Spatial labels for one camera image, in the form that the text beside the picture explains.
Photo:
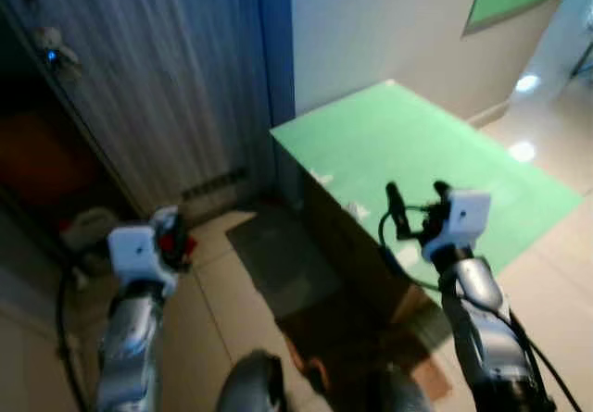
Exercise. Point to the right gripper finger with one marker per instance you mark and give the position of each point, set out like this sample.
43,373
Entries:
442,189
396,204

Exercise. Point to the silver keys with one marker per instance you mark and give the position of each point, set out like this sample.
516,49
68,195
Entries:
165,214

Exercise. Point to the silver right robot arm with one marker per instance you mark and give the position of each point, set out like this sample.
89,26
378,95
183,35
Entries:
486,338

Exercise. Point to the red cloth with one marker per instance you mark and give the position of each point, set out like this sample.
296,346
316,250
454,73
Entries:
172,243

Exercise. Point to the green table sheet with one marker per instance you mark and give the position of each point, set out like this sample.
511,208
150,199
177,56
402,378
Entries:
417,162

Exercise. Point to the light grey floor item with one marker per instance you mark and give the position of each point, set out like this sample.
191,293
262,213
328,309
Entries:
88,229

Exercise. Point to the grey floor mat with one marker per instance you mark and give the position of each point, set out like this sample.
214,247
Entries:
283,264

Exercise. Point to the grey wood grain door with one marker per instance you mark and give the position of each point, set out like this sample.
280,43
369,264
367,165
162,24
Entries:
157,79

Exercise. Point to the robot left leg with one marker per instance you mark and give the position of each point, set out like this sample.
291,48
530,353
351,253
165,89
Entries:
250,384

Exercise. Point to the robot leg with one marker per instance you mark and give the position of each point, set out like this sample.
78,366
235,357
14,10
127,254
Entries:
403,393
250,384

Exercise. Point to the robot right leg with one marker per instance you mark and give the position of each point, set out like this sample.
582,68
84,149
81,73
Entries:
403,393

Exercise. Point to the door lock with blue light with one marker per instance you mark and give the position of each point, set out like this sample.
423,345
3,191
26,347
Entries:
51,49

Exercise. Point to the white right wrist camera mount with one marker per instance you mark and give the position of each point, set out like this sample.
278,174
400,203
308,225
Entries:
463,222

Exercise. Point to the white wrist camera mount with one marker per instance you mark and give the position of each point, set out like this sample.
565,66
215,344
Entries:
463,222
139,255

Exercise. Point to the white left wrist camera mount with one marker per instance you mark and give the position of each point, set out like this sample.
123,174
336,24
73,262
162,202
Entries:
139,255

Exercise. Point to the blue door frame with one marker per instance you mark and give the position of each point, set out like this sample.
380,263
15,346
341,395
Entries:
275,51

